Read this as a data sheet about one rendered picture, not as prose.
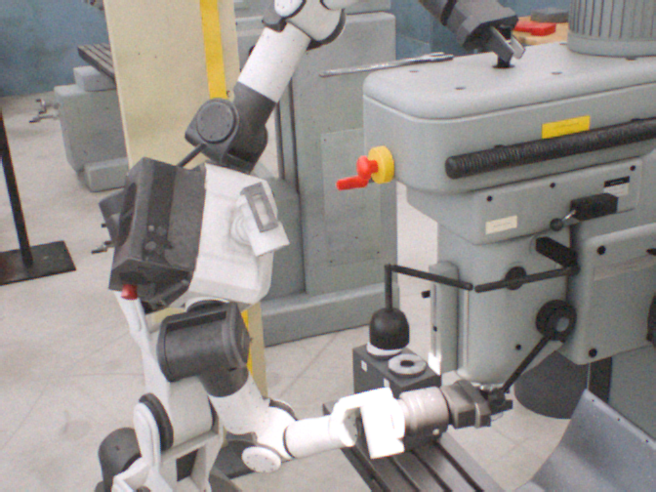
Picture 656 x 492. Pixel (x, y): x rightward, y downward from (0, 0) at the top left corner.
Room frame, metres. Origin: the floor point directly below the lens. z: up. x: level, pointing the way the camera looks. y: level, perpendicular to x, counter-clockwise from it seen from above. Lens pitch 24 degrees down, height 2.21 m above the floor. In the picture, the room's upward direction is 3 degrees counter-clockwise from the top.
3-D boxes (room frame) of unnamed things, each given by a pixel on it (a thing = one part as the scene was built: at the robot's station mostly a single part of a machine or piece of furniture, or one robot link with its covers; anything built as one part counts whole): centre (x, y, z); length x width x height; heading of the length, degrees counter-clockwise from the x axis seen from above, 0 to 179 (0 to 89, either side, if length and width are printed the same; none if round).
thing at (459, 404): (1.42, -0.21, 1.24); 0.13 x 0.12 x 0.10; 16
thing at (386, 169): (1.35, -0.09, 1.76); 0.06 x 0.02 x 0.06; 23
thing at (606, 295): (1.52, -0.48, 1.47); 0.24 x 0.19 x 0.26; 23
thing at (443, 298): (1.40, -0.20, 1.45); 0.04 x 0.04 x 0.21; 23
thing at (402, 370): (1.85, -0.15, 1.00); 0.22 x 0.12 x 0.20; 29
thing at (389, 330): (1.34, -0.10, 1.47); 0.07 x 0.07 x 0.06
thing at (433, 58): (1.48, -0.11, 1.89); 0.24 x 0.04 x 0.01; 113
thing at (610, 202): (1.34, -0.41, 1.66); 0.12 x 0.04 x 0.04; 113
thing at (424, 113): (1.45, -0.31, 1.81); 0.47 x 0.26 x 0.16; 113
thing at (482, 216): (1.46, -0.34, 1.68); 0.34 x 0.24 x 0.10; 113
